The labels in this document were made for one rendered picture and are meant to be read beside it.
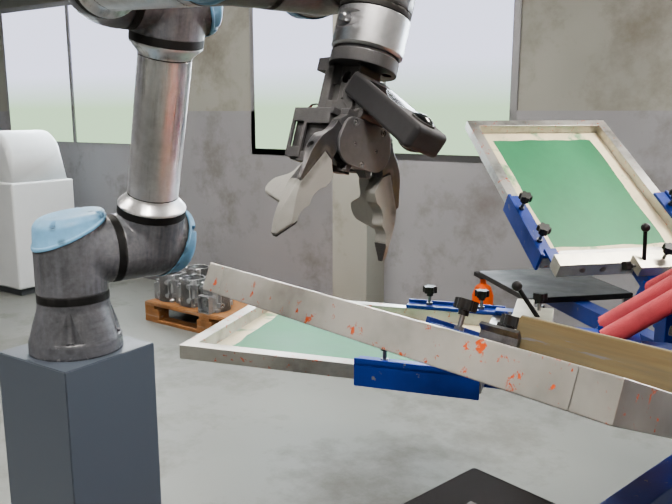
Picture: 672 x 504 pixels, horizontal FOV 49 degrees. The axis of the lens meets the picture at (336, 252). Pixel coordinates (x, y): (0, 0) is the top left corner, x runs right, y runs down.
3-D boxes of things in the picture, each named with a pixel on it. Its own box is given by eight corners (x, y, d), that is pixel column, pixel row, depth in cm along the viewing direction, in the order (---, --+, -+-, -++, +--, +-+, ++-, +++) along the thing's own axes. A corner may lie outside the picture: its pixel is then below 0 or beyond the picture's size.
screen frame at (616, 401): (612, 426, 55) (624, 378, 55) (201, 289, 98) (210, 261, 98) (844, 475, 108) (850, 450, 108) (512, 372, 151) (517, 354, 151)
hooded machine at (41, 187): (-26, 286, 680) (-41, 130, 653) (34, 274, 730) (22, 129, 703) (20, 297, 638) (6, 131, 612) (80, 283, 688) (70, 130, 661)
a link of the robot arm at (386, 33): (425, 28, 75) (371, -4, 69) (415, 72, 75) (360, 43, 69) (373, 33, 80) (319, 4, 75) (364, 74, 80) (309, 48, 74)
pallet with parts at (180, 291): (139, 322, 563) (136, 275, 556) (219, 297, 638) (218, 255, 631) (276, 353, 491) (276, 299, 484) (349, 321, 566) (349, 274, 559)
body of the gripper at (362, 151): (333, 178, 81) (357, 72, 81) (389, 184, 75) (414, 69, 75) (280, 161, 76) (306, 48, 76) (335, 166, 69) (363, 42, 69)
